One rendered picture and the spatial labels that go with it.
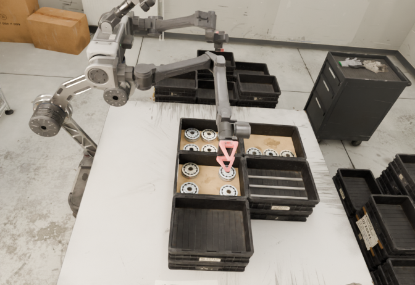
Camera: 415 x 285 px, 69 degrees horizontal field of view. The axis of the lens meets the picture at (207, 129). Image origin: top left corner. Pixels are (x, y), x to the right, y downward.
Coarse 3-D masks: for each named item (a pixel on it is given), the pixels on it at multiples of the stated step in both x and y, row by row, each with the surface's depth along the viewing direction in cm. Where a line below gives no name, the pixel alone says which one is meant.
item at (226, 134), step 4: (220, 132) 117; (224, 132) 116; (228, 132) 116; (220, 136) 111; (224, 136) 111; (228, 136) 112; (232, 136) 112; (232, 140) 112; (236, 140) 112; (228, 148) 114; (220, 156) 118
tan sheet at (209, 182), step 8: (200, 168) 184; (208, 168) 185; (216, 168) 186; (200, 176) 180; (208, 176) 181; (216, 176) 181; (200, 184) 176; (208, 184) 176; (216, 184) 177; (224, 184) 178; (232, 184) 178; (200, 192) 172; (208, 192) 173; (216, 192) 173
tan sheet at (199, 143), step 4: (184, 132) 205; (200, 132) 206; (216, 132) 208; (200, 136) 203; (184, 140) 200; (200, 140) 201; (216, 140) 203; (180, 144) 196; (184, 144) 197; (196, 144) 198; (200, 144) 198; (204, 144) 199; (212, 144) 199; (216, 144) 200; (180, 148) 194; (200, 148) 196; (216, 148) 197; (236, 152) 196
